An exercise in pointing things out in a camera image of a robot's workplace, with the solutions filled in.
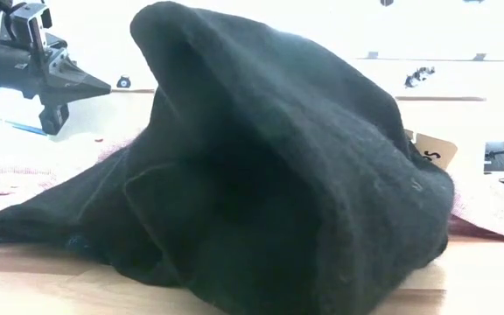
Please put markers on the small dark round object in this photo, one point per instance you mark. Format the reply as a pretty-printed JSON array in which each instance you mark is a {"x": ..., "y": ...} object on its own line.
[{"x": 123, "y": 81}]

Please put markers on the white handwritten paper tag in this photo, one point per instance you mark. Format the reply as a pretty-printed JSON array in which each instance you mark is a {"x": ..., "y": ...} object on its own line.
[{"x": 440, "y": 151}]

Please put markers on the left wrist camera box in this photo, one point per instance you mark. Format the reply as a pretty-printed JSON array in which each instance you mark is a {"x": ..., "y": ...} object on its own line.
[{"x": 29, "y": 22}]

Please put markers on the black knit sweater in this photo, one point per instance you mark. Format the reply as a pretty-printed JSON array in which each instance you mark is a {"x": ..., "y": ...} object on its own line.
[{"x": 256, "y": 175}]

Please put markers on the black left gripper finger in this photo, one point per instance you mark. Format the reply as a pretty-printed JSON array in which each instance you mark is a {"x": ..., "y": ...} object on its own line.
[{"x": 81, "y": 87}]

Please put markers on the pink linen button shirt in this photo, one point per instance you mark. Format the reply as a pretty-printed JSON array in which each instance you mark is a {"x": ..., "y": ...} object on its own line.
[{"x": 16, "y": 184}]

